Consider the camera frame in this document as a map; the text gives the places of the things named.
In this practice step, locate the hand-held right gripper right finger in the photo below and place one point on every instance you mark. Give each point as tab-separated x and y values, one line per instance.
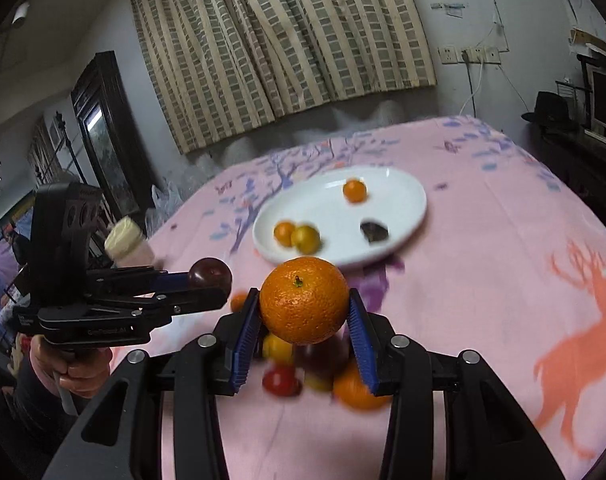
362	345

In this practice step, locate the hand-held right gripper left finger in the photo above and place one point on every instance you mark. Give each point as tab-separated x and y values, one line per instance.
242	340

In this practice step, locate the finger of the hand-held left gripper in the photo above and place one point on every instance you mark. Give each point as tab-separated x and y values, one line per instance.
193	300
170	280

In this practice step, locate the dark red plum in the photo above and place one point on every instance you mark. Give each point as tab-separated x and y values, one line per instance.
211	275

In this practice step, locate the large orange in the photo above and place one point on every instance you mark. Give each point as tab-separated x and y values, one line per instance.
304	300

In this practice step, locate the white plate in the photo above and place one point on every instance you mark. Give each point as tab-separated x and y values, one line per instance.
343	220

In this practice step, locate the person's left forearm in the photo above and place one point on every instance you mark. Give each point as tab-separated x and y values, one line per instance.
33	405

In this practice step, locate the person's left hand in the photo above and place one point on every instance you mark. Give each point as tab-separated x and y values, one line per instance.
75	367

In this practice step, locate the yellow kumquat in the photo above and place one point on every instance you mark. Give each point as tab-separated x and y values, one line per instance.
305	239
278	347

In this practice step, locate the small orange kumquat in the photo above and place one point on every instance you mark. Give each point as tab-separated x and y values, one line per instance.
284	233
355	190
239	302

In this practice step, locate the dark purple plum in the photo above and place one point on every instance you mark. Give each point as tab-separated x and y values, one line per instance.
323	355

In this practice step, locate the orange tangerine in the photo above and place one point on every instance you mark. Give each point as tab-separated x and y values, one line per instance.
355	390

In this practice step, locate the white lidded jar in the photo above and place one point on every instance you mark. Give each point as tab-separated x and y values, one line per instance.
128	245

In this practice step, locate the red cherry tomato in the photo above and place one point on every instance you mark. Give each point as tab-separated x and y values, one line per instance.
281	381

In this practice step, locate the clear plastic bag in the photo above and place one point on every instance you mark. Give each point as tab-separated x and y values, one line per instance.
165	200

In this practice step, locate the dark framed mirror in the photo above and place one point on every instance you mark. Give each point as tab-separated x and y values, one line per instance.
103	135

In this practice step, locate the pink printed tablecloth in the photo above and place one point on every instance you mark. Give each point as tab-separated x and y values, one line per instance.
483	240

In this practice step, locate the striped curtain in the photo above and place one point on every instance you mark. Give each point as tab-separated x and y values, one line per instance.
283	40

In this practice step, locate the dark wooden cabinet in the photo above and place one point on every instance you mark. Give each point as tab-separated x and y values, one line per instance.
583	160

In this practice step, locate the black hat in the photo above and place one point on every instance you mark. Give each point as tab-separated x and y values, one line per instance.
550	107

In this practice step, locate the wall power socket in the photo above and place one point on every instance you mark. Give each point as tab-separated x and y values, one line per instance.
475	55

